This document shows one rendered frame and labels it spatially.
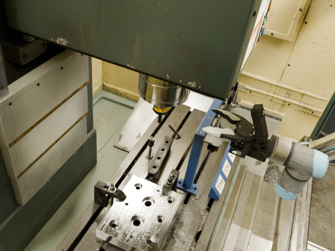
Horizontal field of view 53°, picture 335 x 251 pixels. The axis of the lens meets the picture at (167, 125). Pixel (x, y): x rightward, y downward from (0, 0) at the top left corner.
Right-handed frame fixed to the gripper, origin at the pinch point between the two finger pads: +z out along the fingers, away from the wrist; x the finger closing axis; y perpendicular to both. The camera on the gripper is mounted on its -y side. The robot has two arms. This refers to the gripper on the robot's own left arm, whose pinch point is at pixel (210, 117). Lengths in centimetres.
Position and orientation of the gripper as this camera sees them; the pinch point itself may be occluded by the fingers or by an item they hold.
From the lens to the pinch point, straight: 101.0
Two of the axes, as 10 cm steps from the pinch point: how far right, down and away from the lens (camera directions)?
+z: -9.1, -3.6, 1.9
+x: 3.7, -5.6, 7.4
